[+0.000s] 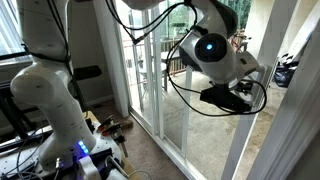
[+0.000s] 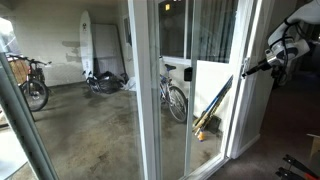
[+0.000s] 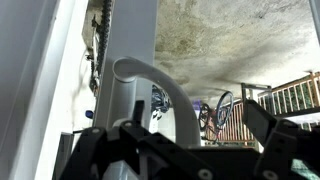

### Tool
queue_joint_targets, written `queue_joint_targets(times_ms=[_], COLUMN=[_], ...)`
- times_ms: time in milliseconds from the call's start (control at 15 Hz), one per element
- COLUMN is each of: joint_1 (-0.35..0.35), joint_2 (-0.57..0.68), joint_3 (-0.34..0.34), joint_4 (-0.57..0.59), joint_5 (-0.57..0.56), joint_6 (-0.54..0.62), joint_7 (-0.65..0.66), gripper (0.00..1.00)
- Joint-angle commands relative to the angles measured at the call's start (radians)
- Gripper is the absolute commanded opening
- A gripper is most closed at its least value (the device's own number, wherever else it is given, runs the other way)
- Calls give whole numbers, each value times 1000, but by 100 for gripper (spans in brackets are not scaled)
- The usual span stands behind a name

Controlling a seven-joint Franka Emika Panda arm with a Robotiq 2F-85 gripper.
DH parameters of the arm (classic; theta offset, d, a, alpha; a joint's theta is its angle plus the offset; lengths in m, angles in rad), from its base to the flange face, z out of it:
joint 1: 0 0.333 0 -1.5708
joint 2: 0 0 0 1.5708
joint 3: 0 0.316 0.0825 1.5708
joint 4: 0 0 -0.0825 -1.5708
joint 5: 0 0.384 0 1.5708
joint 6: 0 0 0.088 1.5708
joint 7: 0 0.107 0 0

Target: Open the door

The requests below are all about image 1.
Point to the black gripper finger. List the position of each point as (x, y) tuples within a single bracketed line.
[(247, 107)]

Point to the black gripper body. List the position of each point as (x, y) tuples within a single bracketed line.
[(221, 98)]

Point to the white sliding glass door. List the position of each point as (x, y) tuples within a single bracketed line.
[(245, 133)]

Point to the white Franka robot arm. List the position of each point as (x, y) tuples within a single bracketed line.
[(60, 110)]

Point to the black trash bag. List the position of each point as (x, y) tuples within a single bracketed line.
[(283, 76)]

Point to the red bicycle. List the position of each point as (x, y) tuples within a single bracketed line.
[(237, 41)]

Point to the white fixed glass panel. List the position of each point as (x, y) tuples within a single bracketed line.
[(159, 110)]

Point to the green trees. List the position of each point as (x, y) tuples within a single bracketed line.
[(243, 13)]

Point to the white surfboard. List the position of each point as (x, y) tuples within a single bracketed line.
[(305, 36)]

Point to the small brown block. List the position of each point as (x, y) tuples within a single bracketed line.
[(126, 124)]

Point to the red black clamp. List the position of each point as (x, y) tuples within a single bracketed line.
[(106, 122), (116, 133)]

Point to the white perforated mounting plate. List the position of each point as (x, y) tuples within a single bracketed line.
[(106, 143)]

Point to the white black controller box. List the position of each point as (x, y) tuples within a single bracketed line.
[(88, 168)]

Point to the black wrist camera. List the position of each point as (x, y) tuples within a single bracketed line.
[(245, 87)]

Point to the white door frame post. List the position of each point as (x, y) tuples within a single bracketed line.
[(115, 66), (293, 126)]

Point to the window with white frame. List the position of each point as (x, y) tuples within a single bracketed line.
[(8, 33)]

